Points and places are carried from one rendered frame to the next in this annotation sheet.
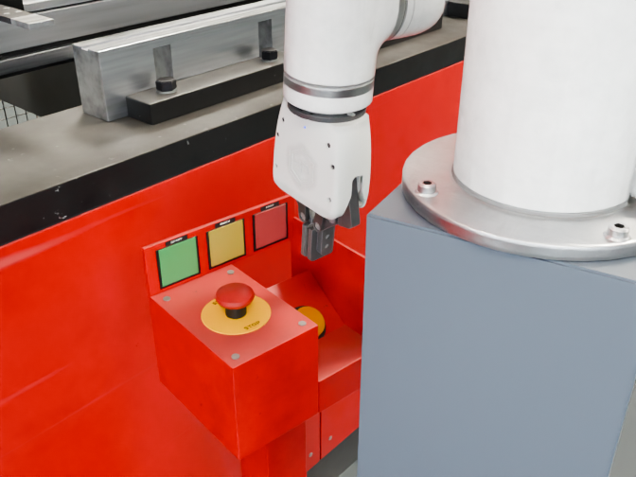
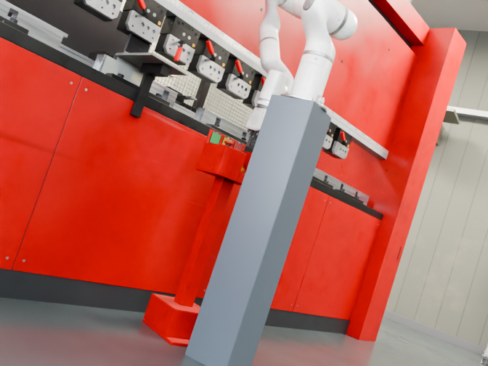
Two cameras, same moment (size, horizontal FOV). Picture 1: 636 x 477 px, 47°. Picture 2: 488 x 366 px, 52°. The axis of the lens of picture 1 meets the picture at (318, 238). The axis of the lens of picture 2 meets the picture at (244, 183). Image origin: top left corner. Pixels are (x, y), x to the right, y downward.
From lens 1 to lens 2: 156 cm
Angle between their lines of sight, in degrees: 34
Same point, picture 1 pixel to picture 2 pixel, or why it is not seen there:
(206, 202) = not seen: hidden behind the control
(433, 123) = not seen: hidden behind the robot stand
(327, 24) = (271, 87)
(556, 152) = (304, 87)
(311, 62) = (265, 94)
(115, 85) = (205, 119)
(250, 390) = (226, 155)
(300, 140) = (256, 113)
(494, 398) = (285, 127)
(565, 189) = (304, 94)
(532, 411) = (291, 128)
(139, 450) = (166, 215)
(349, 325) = not seen: hidden behind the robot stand
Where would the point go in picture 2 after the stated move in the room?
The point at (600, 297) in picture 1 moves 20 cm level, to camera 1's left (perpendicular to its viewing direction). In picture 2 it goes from (306, 103) to (252, 86)
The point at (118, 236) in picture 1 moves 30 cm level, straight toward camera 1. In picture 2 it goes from (195, 142) to (208, 136)
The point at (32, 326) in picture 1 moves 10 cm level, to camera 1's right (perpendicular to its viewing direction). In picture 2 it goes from (168, 147) to (191, 154)
